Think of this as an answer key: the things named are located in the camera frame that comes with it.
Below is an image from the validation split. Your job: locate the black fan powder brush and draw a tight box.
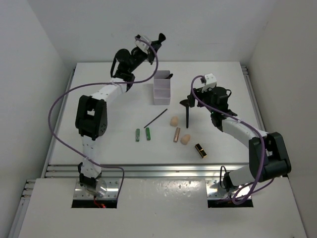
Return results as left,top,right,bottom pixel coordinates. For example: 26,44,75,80
180,99,190,128

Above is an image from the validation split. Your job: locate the left green lipstick tube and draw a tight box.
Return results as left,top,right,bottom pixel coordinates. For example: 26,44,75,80
135,128,140,142

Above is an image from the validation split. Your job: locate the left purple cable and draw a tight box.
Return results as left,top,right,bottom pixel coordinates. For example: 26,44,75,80
48,36,159,199

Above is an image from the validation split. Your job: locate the black angled makeup brush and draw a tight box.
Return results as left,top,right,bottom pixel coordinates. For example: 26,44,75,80
158,33,166,44

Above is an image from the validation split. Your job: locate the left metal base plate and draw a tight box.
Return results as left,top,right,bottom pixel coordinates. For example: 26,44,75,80
73,178,119,200

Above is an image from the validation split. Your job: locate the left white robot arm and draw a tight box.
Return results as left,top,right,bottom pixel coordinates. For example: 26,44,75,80
75,33,166,191

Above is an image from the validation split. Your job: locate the purple cable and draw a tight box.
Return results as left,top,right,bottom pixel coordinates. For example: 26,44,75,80
48,36,159,199
192,75,273,205

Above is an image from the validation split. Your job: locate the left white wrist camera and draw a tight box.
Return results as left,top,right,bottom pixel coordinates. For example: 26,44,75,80
135,35,152,53

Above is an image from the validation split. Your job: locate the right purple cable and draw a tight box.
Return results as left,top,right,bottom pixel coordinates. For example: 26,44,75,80
192,75,273,205

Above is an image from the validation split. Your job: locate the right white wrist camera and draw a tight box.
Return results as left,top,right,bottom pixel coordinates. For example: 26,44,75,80
201,73,217,92

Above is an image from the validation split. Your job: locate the green lipstick tube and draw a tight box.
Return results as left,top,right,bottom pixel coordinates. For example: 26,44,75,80
135,128,140,142
145,127,151,141

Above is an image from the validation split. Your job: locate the beige makeup sponge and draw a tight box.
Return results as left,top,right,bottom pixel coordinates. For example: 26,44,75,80
170,116,179,127
180,134,191,145

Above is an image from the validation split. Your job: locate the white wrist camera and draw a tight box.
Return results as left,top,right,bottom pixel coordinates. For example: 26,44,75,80
201,73,217,92
135,35,152,53

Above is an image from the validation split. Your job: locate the metal base plate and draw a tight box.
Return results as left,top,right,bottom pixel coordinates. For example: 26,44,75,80
205,179,250,200
73,178,119,200

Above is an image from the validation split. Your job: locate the lower beige makeup sponge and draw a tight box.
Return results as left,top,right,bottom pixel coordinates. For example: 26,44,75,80
180,134,191,145

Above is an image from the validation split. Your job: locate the black gold lipstick case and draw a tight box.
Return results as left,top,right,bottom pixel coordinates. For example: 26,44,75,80
195,143,207,158

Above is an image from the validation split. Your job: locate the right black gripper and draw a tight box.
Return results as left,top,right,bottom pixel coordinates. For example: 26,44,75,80
188,86,216,114

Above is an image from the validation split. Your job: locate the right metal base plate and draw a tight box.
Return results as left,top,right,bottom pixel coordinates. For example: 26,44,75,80
205,179,250,200

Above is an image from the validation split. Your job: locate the rose gold lipstick tube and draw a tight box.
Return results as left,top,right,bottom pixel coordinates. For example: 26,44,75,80
173,127,180,143

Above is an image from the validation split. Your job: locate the black thin eyeliner brush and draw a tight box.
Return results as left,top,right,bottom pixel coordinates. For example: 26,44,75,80
143,108,168,128

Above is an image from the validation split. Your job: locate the white three-compartment organizer box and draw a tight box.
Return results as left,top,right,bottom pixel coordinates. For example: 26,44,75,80
153,70,171,106

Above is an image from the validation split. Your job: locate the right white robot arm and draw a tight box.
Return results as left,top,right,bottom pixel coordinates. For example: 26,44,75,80
187,86,292,191

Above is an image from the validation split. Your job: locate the upper beige makeup sponge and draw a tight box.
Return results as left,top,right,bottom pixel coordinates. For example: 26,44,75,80
170,116,179,127

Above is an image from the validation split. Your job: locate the right green lipstick tube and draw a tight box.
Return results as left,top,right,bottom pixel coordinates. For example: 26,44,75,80
145,127,151,141

